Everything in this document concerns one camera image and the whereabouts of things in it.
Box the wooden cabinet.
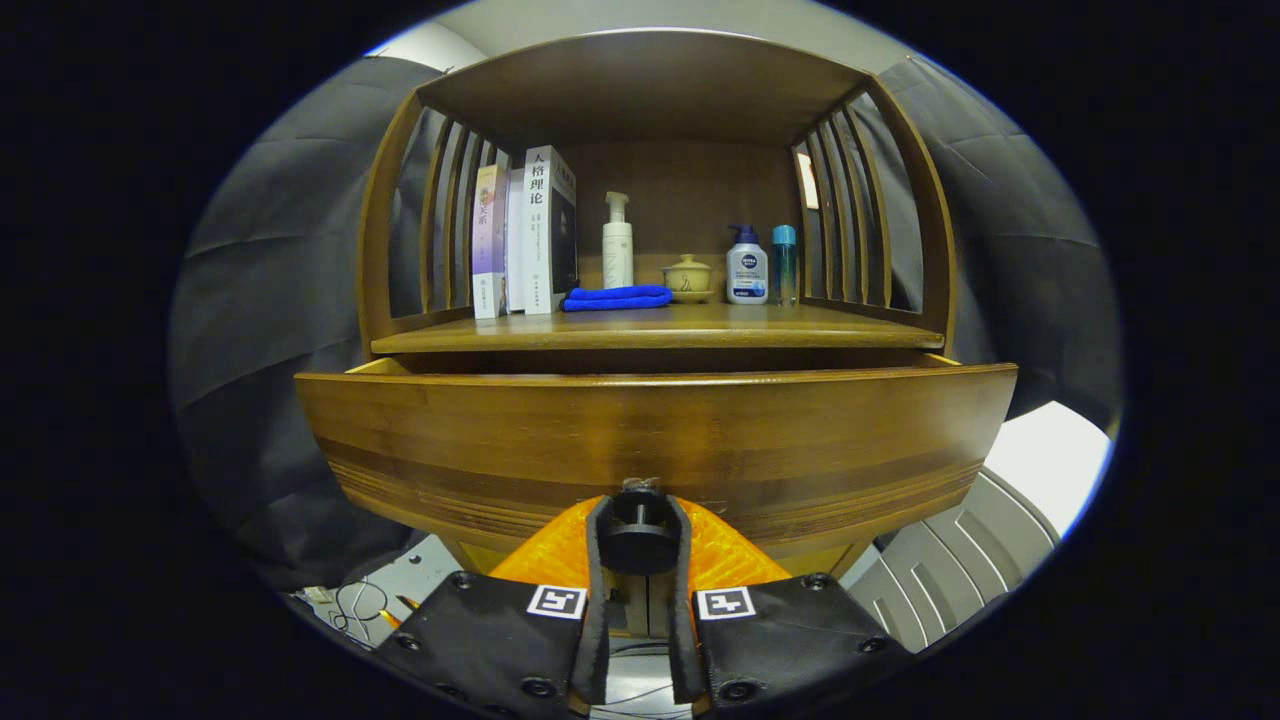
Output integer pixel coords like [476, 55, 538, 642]
[355, 28, 959, 641]

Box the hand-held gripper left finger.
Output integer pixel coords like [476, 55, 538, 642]
[375, 495, 613, 719]

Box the white pump bottle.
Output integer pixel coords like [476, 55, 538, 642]
[601, 191, 635, 290]

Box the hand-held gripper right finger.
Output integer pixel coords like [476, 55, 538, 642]
[665, 497, 916, 716]

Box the wooden countertop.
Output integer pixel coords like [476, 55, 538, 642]
[370, 302, 946, 354]

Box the teal clear bottle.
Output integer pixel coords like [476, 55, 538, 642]
[771, 224, 799, 306]

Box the black floor cable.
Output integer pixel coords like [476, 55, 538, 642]
[328, 575, 403, 643]

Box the thin white book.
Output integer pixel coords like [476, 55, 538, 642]
[503, 167, 529, 314]

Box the large white portrait book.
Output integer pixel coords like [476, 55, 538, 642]
[522, 145, 579, 316]

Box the wooden drawer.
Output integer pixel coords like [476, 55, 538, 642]
[293, 355, 1019, 581]

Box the white side cabinet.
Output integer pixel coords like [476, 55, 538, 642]
[840, 400, 1113, 656]

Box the yellow lidded teacup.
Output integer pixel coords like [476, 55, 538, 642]
[661, 253, 715, 304]

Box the white lotion bottle blue cap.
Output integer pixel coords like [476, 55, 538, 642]
[726, 224, 770, 305]

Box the blue folded cloth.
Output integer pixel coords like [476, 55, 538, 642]
[562, 284, 674, 313]

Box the pink book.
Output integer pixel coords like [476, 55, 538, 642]
[471, 163, 511, 320]

